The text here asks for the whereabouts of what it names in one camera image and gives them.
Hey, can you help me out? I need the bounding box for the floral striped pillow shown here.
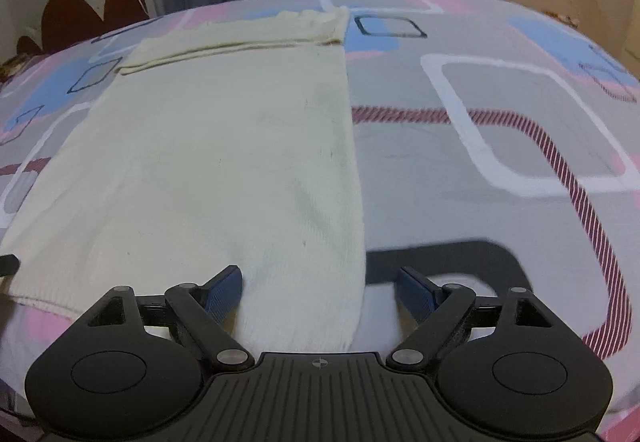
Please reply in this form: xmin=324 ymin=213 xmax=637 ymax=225
xmin=0 ymin=53 xmax=32 ymax=84

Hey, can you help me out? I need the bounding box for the cream knit sweater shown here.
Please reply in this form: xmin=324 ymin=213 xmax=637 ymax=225
xmin=1 ymin=8 xmax=366 ymax=352

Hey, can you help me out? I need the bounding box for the patterned grey pink bedsheet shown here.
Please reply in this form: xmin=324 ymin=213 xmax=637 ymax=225
xmin=1 ymin=0 xmax=639 ymax=413

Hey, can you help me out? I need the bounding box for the red white scalloped headboard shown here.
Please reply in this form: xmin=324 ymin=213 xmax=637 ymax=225
xmin=15 ymin=0 xmax=157 ymax=55

